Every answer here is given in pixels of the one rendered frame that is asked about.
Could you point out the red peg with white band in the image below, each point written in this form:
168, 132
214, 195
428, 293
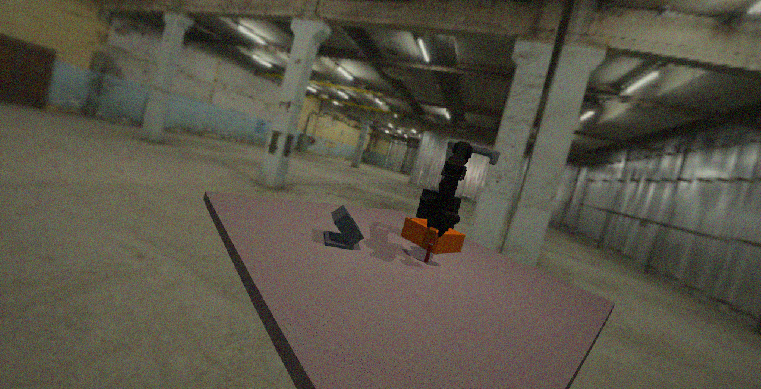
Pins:
428, 252

